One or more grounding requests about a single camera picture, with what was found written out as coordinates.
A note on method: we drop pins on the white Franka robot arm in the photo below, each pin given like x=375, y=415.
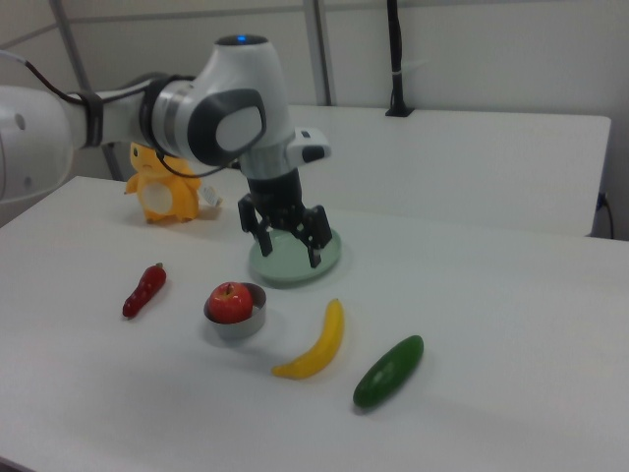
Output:
x=236, y=74

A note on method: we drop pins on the red toy apple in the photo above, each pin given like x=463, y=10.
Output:
x=228, y=302

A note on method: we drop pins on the pale green plastic plate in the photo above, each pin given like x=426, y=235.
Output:
x=290, y=270

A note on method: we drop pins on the small silver metal bowl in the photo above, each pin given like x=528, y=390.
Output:
x=241, y=329

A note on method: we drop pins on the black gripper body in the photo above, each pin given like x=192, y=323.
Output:
x=275, y=196

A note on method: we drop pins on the white plush toy tag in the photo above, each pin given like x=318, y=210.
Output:
x=212, y=195

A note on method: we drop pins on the black pole with base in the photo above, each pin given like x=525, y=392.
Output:
x=395, y=49

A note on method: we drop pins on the green toy cucumber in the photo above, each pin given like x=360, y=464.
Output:
x=388, y=371

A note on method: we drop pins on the red toy chili pepper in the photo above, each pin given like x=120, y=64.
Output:
x=145, y=290

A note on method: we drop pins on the yellow toy banana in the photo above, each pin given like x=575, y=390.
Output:
x=324, y=344

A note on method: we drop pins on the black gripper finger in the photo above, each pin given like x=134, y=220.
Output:
x=265, y=236
x=317, y=231

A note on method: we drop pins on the orange plush toy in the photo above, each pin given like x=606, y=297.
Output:
x=169, y=201

